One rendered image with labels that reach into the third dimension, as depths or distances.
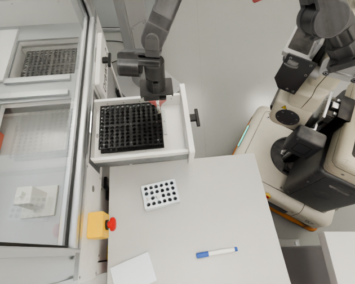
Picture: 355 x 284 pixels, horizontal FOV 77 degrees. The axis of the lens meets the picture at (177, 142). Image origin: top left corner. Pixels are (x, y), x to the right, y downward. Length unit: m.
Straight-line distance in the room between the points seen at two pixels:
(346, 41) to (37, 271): 0.82
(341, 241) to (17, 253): 0.93
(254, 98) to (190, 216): 1.49
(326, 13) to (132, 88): 1.64
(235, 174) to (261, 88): 1.41
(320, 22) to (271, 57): 1.88
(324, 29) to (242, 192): 0.56
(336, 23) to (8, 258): 0.77
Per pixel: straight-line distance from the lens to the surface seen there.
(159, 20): 0.61
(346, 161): 1.06
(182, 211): 0.84
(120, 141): 0.79
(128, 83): 2.09
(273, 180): 1.49
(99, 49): 1.05
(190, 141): 0.74
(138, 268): 0.82
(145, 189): 0.85
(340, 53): 0.73
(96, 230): 0.72
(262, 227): 0.89
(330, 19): 0.67
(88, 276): 0.75
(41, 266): 0.52
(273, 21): 2.96
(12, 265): 0.45
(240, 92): 2.12
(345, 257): 1.01
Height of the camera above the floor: 1.59
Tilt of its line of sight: 64 degrees down
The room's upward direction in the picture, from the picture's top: 2 degrees clockwise
